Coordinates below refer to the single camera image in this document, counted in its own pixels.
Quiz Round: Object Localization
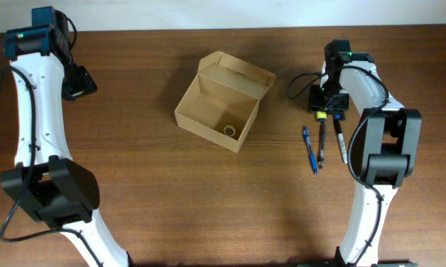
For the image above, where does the yellow highlighter marker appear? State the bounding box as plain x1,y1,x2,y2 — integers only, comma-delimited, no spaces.
315,111,327,122

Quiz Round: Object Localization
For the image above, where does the yellow tape roll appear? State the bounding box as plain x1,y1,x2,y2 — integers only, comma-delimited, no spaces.
223,125,236,137

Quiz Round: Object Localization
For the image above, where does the cardboard box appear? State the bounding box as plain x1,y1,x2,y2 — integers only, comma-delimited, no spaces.
174,51,276,153

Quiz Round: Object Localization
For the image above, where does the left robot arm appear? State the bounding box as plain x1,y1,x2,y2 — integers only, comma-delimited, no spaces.
0,6,134,266

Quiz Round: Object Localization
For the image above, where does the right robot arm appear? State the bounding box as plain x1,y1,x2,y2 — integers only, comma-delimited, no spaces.
309,39,422,266

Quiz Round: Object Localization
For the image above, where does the black ballpoint pen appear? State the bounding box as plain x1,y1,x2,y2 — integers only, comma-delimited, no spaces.
318,121,326,168

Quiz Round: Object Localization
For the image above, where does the black sharpie marker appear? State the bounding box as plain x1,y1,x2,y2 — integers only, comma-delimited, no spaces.
333,117,347,164

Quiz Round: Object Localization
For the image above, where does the blue ballpoint pen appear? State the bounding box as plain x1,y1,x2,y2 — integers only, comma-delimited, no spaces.
302,126,318,174

